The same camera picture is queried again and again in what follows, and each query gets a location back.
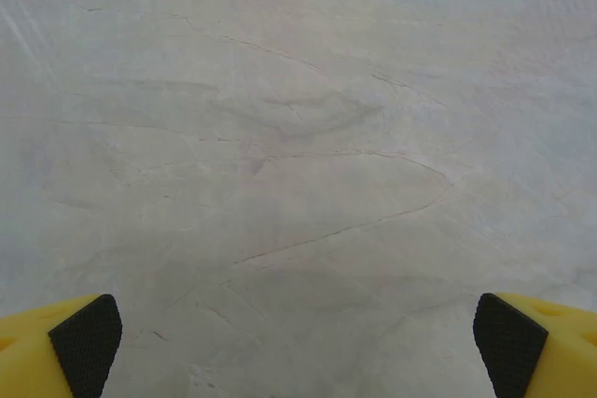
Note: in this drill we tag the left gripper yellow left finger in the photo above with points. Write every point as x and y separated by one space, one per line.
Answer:
42 351

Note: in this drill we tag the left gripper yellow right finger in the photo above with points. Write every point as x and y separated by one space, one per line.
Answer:
550 351

